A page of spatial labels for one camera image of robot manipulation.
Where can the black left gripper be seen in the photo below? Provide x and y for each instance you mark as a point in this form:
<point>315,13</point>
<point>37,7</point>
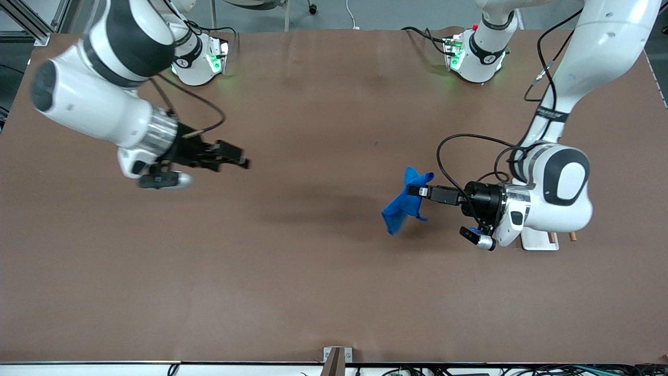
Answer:
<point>482,198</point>

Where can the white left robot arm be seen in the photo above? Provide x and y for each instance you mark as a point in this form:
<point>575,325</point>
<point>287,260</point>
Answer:
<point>563,188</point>

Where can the office chair base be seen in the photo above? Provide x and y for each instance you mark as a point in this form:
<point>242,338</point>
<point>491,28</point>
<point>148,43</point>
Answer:
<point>261,4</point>

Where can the blue microfibre towel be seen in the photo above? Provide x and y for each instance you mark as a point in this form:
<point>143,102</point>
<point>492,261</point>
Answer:
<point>402,211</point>

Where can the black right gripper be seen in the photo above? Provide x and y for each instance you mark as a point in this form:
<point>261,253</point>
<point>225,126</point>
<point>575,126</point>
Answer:
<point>189,150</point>

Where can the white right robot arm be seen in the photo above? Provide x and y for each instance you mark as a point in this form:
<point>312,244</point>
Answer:
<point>94,104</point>

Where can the grey metal bracket brown post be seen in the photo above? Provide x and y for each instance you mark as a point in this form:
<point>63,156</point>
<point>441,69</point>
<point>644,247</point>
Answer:
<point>336,359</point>

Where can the white towel rack wooden bars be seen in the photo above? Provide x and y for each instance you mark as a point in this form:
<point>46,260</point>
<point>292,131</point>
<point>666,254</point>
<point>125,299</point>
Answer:
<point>537,243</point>

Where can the brown table cover sheet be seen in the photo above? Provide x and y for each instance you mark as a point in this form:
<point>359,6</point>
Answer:
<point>334,287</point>

